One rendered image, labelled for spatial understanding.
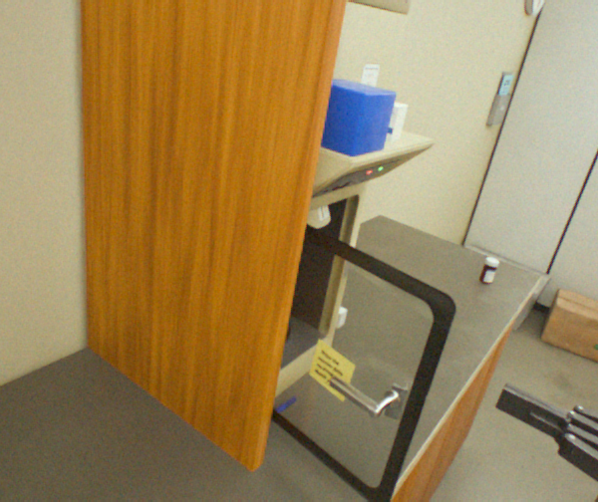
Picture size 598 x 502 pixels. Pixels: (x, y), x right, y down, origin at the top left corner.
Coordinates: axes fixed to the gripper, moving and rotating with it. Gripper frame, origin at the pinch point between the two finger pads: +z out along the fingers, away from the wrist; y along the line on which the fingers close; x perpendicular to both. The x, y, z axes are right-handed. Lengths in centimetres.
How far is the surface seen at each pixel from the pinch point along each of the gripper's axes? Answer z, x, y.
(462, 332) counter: 23, 37, -77
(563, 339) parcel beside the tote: -3, 121, -281
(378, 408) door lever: 17.0, 10.5, 1.0
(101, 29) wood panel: 78, -30, 2
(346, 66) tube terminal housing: 44, -31, -19
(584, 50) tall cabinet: 52, -48, -317
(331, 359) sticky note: 28.3, 11.5, -4.9
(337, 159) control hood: 35.0, -19.3, -6.0
